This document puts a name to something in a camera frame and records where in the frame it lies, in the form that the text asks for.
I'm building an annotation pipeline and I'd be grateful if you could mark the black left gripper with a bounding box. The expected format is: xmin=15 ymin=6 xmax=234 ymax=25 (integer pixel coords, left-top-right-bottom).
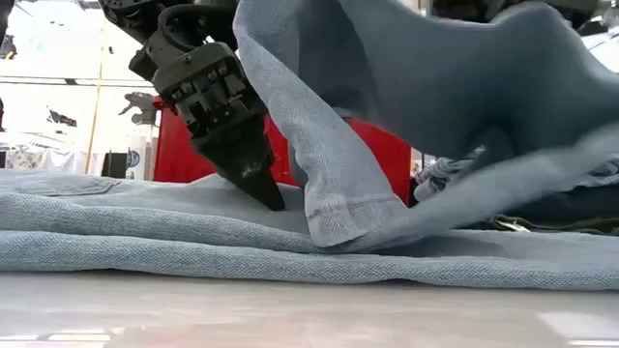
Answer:
xmin=128 ymin=41 xmax=286 ymax=213

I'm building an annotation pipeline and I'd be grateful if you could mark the light blue garment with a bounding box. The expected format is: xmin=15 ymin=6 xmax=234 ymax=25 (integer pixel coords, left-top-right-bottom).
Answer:
xmin=0 ymin=0 xmax=619 ymax=292

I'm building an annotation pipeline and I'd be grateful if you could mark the blue white striped shirt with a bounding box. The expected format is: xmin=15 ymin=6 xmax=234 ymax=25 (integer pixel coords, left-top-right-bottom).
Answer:
xmin=413 ymin=144 xmax=619 ymax=203

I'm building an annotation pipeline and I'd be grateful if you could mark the dark teal garment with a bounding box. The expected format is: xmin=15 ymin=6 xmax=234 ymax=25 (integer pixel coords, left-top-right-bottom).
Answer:
xmin=463 ymin=182 xmax=619 ymax=237

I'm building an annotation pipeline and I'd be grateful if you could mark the red plastic bin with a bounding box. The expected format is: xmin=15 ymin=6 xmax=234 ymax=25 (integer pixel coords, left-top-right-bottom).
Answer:
xmin=152 ymin=95 xmax=413 ymax=208

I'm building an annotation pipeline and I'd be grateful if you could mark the clear spray bottle grey trigger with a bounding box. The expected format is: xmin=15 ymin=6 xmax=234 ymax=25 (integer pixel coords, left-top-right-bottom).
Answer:
xmin=118 ymin=91 xmax=162 ymax=183

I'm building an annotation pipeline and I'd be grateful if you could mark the black speaker box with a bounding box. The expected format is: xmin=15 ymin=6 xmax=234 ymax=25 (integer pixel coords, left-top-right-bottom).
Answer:
xmin=100 ymin=152 xmax=129 ymax=180

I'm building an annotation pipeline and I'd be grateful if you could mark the LED light bar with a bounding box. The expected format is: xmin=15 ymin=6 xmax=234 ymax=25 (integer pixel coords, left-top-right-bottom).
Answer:
xmin=0 ymin=74 xmax=156 ymax=90

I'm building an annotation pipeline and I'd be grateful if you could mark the white hanging cloth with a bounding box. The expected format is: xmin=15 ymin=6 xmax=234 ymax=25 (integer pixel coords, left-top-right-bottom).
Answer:
xmin=3 ymin=143 xmax=105 ymax=176

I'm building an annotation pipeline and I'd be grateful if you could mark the dark ceiling fixture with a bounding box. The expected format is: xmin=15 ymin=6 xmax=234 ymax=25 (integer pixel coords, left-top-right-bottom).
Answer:
xmin=0 ymin=34 xmax=18 ymax=62

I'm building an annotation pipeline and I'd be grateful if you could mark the yellow cable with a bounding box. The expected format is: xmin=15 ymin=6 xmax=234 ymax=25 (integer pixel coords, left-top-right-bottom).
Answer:
xmin=84 ymin=23 xmax=108 ymax=175

